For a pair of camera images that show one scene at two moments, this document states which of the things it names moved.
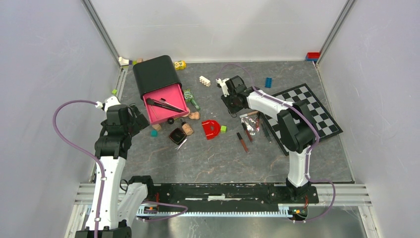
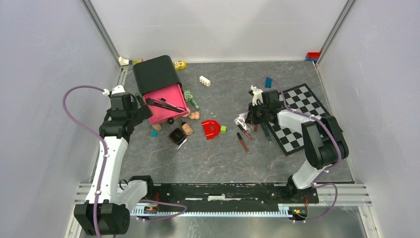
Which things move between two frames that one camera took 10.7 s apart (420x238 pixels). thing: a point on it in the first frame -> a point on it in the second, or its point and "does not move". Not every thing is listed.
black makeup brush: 150,101 does not move
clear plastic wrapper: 252,123 -> 240,120
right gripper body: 231,103 -> 258,113
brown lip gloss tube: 240,139 does not move
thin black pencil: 163,100 does not move
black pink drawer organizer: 161,88 does not move
